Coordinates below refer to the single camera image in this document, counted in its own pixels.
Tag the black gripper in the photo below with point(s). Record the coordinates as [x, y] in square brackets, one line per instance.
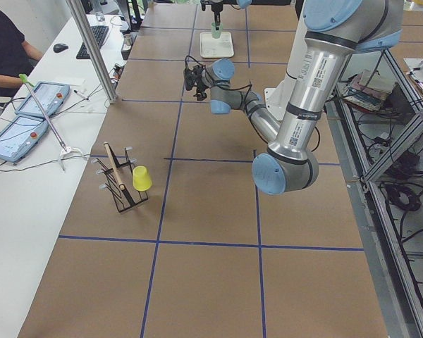
[201, 84]
[216, 9]

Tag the pale green cup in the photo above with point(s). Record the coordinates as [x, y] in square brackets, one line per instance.
[216, 30]

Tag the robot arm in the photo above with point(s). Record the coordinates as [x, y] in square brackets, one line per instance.
[335, 30]
[240, 3]

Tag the white bear print tray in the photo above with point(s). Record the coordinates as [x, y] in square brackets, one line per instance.
[211, 47]

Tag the metal cup on desk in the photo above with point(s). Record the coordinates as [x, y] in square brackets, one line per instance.
[127, 40]

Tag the yellow cup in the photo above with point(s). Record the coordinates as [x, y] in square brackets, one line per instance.
[142, 180]

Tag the black marker pen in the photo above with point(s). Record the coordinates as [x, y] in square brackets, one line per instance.
[82, 96]

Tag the black computer mouse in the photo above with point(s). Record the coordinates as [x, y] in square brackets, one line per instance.
[59, 47]

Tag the upper teach pendant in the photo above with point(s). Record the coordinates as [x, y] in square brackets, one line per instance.
[51, 95]

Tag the teach pendant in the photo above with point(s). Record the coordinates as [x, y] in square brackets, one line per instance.
[20, 136]
[51, 95]

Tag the long reacher grabber stick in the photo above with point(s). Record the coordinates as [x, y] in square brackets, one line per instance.
[65, 150]

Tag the stack of books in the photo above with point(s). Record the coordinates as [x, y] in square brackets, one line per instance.
[368, 91]

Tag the lower teach pendant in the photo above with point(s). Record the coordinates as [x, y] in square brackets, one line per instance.
[20, 136]

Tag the seated person in black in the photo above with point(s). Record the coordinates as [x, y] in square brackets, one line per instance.
[16, 55]

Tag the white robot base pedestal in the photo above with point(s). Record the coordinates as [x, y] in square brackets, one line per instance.
[277, 98]

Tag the aluminium frame post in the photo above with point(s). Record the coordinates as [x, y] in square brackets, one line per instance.
[103, 58]

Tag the black wire cup rack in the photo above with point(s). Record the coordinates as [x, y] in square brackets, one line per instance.
[118, 171]

